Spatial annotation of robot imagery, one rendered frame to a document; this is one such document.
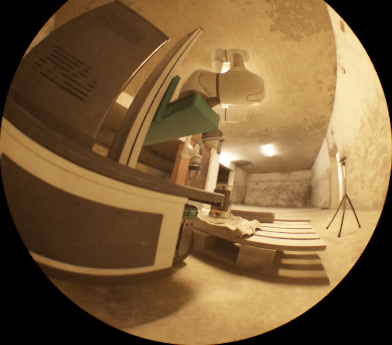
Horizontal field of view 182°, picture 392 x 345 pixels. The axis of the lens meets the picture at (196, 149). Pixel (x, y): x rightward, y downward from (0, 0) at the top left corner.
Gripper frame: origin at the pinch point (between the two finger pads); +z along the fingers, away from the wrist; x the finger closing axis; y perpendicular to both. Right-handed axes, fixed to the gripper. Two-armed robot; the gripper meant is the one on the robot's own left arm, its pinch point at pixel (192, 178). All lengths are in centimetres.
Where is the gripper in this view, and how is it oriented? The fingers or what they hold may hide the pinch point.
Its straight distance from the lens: 126.3
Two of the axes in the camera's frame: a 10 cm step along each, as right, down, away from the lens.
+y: -5.3, -4.0, -7.5
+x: 8.3, -0.4, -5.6
